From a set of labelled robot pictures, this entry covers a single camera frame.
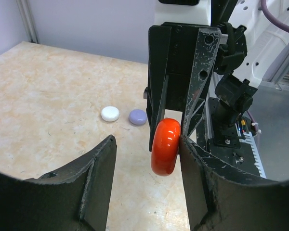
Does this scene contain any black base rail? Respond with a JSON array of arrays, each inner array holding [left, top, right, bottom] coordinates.
[[196, 97, 259, 177]]

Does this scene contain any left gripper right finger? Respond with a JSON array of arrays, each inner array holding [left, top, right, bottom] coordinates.
[[179, 135, 289, 231]]

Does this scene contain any white earbud charging case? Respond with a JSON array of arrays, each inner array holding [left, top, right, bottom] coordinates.
[[101, 106, 120, 122]]

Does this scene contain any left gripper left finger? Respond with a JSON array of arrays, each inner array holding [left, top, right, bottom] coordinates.
[[0, 135, 117, 231]]

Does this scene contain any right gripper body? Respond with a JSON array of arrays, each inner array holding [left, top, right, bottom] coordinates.
[[143, 21, 228, 114]]

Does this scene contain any purple earbud case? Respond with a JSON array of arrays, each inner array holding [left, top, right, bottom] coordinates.
[[129, 109, 147, 126]]

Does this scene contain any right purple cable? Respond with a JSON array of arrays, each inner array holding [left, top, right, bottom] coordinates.
[[260, 0, 289, 37]]

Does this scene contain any white cable duct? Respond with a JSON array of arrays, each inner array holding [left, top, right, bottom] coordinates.
[[236, 116, 267, 179]]

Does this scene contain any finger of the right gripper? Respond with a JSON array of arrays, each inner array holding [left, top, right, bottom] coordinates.
[[148, 24, 171, 151], [181, 27, 222, 136]]

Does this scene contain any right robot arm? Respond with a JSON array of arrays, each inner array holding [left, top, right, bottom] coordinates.
[[145, 0, 289, 146]]

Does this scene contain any orange earbud case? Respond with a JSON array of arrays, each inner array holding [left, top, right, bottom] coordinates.
[[151, 118, 181, 177]]

